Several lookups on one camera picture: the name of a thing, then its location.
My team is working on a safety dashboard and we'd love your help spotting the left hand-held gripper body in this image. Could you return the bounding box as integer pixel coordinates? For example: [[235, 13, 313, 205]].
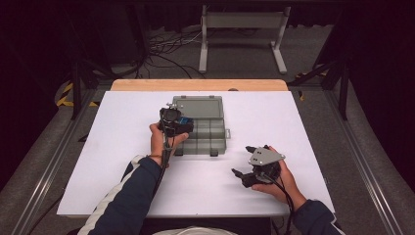
[[159, 102, 184, 137]]

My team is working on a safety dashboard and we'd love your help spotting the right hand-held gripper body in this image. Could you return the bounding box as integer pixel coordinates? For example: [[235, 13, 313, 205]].
[[242, 146, 287, 188]]

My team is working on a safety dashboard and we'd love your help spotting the grey plastic compartment box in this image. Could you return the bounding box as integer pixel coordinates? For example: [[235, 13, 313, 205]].
[[171, 94, 232, 157]]

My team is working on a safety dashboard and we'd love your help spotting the person's left hand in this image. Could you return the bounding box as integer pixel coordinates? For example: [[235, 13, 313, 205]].
[[149, 121, 190, 168]]

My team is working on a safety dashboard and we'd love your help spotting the person's right hand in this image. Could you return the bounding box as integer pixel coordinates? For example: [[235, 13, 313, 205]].
[[251, 145, 308, 210]]

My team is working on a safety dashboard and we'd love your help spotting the white table board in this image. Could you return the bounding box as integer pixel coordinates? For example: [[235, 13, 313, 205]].
[[56, 90, 336, 219]]

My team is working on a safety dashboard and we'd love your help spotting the person's white clothing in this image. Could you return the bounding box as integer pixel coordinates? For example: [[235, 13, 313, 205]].
[[153, 226, 239, 235]]

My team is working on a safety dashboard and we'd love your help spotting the black metal stand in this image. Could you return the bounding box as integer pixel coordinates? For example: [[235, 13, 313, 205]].
[[69, 48, 114, 121], [287, 58, 351, 121]]

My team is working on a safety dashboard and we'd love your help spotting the white metal stand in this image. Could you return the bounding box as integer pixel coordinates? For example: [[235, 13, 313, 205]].
[[198, 4, 292, 75]]

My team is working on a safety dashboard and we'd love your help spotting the left hand-held gripper cable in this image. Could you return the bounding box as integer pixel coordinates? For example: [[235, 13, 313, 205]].
[[151, 130, 175, 199]]

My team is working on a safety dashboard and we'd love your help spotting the hand-held gripper cable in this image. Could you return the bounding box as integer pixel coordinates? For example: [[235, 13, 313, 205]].
[[151, 130, 175, 199], [260, 174, 297, 235]]

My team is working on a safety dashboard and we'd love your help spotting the right hand-held gripper cable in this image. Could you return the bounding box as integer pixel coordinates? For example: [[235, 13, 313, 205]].
[[260, 174, 297, 235]]

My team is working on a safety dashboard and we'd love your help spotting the bundle of black floor cables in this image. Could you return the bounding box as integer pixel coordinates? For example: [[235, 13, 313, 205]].
[[135, 27, 207, 80]]

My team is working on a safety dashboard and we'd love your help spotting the aluminium floor rail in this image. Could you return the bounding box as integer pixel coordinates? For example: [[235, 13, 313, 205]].
[[11, 89, 99, 235], [326, 91, 405, 235]]

